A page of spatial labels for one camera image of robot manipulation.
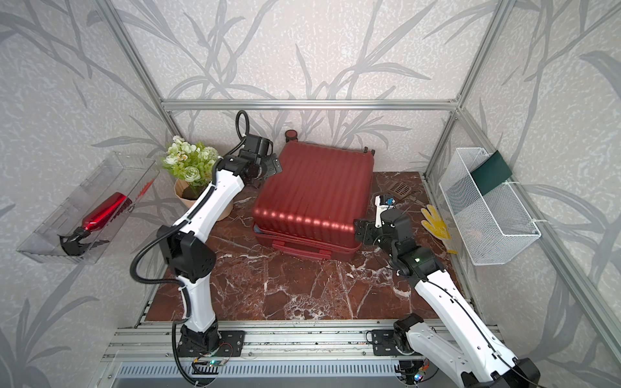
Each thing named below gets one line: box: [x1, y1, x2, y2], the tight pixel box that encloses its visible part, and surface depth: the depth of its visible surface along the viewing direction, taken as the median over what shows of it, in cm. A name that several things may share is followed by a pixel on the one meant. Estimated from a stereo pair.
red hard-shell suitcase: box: [252, 129, 376, 262], surface depth 84 cm
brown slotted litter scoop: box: [387, 181, 427, 207], surface depth 114 cm
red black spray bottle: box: [57, 192, 133, 257], surface depth 63 cm
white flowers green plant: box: [162, 134, 219, 186], surface depth 87 cm
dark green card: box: [469, 150, 513, 197], surface depth 73 cm
